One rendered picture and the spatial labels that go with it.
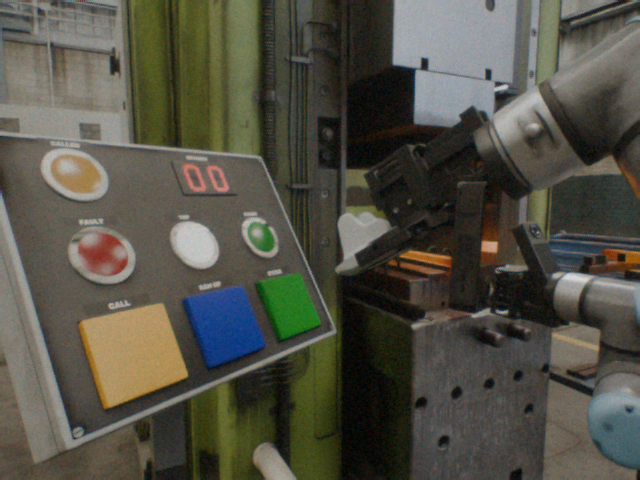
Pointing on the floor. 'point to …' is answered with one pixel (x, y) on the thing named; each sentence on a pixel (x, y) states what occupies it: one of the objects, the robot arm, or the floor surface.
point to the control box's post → (168, 444)
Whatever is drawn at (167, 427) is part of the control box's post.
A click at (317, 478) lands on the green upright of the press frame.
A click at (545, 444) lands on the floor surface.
